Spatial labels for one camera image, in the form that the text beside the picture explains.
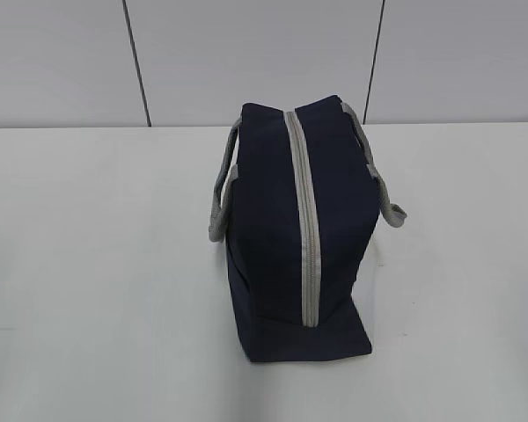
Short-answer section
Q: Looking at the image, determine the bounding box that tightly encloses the navy and white lunch bag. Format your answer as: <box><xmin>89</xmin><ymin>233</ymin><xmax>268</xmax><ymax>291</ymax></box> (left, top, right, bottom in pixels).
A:
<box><xmin>208</xmin><ymin>95</ymin><xmax>407</xmax><ymax>363</ymax></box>

